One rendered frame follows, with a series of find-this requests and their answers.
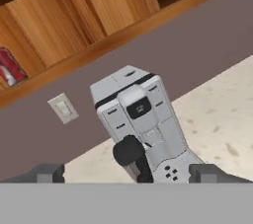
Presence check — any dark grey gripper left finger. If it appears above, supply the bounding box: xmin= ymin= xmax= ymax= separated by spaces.
xmin=0 ymin=163 xmax=66 ymax=185

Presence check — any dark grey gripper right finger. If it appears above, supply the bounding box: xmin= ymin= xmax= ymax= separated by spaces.
xmin=188 ymin=163 xmax=253 ymax=185

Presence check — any white coffee machine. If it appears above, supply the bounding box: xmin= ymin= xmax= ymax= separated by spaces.
xmin=89 ymin=64 xmax=206 ymax=185

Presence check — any white wall light switch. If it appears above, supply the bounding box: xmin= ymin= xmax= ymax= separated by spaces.
xmin=46 ymin=92 xmax=80 ymax=125

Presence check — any wooden cabinet door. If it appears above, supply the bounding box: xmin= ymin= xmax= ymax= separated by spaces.
xmin=4 ymin=0 xmax=161 ymax=69

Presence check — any red can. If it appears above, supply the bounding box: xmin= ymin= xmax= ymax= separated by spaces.
xmin=0 ymin=46 xmax=29 ymax=88

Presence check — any wooden wall cabinet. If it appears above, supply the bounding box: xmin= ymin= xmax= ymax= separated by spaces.
xmin=0 ymin=0 xmax=253 ymax=111

